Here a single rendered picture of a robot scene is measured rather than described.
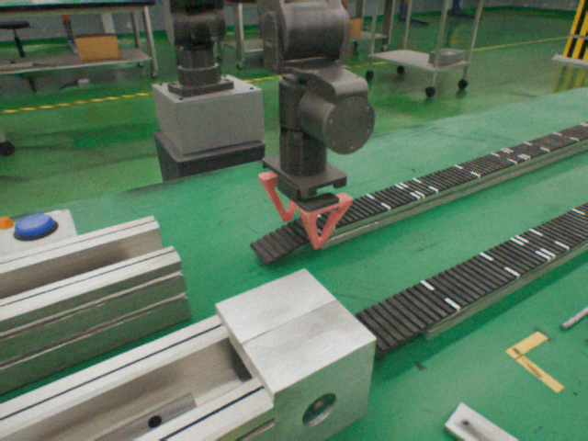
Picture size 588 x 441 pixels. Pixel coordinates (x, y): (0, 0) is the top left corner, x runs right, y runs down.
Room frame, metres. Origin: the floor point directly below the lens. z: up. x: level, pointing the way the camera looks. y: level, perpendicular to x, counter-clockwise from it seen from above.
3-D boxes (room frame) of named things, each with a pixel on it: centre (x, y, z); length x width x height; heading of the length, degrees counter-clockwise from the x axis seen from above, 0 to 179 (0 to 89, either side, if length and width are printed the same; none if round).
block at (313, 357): (0.25, 0.01, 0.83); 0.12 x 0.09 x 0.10; 32
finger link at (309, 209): (0.45, -0.02, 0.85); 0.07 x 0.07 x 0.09; 32
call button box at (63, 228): (0.42, 0.31, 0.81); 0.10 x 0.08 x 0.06; 32
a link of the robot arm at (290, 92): (0.46, -0.01, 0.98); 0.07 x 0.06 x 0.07; 26
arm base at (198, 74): (0.90, 0.20, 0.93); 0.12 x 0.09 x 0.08; 129
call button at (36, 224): (0.42, 0.31, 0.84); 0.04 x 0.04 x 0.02
